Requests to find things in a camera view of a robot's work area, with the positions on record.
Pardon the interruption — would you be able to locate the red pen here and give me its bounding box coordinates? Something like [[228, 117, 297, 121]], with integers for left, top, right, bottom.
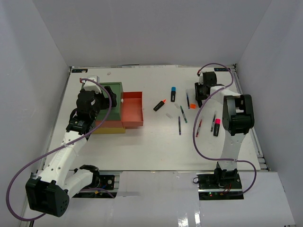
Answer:
[[196, 117, 203, 138]]

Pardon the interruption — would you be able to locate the blue pen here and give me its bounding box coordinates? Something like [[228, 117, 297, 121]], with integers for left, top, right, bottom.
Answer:
[[186, 89, 190, 109]]

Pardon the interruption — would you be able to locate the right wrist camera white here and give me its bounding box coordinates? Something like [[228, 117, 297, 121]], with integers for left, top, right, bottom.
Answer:
[[197, 71, 205, 84]]

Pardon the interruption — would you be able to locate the red drawer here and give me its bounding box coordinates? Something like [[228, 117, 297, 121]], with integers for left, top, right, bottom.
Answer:
[[121, 91, 143, 128]]

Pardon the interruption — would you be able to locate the right black corner label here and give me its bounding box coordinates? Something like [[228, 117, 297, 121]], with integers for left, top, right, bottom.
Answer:
[[214, 68, 230, 72]]

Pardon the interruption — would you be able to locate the left black corner label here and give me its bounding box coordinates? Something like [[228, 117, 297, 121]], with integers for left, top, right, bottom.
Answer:
[[71, 69, 88, 73]]

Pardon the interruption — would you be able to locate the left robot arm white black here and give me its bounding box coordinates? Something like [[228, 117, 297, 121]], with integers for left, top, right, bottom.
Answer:
[[25, 86, 116, 217]]

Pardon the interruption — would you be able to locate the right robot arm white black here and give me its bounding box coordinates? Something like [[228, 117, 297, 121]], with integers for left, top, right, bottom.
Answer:
[[195, 71, 255, 189]]

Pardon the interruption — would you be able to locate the purple pen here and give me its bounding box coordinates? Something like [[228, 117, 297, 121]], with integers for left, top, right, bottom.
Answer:
[[178, 116, 181, 135]]

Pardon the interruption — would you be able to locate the blue cap black highlighter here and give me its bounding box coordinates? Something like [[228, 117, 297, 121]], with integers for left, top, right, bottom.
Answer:
[[170, 87, 176, 102]]

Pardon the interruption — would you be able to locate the green drawer cabinet box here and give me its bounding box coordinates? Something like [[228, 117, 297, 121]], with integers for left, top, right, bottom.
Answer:
[[93, 82, 126, 134]]

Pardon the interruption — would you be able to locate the pink cap black highlighter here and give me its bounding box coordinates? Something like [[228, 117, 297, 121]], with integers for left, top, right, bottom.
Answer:
[[213, 118, 221, 137]]

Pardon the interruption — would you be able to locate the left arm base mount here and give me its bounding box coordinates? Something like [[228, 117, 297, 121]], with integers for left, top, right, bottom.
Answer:
[[74, 174, 120, 199]]

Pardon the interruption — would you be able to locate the black corner label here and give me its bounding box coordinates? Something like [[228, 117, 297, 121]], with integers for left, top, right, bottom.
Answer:
[[214, 68, 230, 72], [71, 69, 88, 73]]

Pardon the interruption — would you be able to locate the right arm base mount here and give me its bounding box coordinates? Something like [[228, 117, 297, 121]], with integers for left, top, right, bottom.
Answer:
[[193, 174, 244, 201]]

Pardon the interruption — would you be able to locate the green pen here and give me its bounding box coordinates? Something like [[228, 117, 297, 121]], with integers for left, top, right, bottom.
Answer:
[[180, 105, 187, 123]]

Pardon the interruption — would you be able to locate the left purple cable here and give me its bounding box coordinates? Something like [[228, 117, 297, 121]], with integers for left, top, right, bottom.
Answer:
[[6, 78, 116, 222]]

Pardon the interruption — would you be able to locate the uncapped orange highlighter black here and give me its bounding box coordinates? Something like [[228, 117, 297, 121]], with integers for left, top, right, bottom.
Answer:
[[153, 99, 166, 112]]

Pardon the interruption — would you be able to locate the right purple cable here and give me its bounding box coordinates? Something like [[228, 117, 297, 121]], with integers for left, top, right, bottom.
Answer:
[[191, 62, 258, 195]]

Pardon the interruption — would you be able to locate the black pen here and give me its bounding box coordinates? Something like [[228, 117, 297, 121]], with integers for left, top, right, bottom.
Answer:
[[211, 111, 217, 132]]

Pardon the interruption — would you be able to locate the green cap black highlighter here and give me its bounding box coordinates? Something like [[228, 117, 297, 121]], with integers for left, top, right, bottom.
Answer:
[[197, 100, 202, 108]]

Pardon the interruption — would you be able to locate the purple cable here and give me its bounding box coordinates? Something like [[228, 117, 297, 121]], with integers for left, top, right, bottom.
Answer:
[[191, 62, 258, 195], [6, 78, 116, 222]]

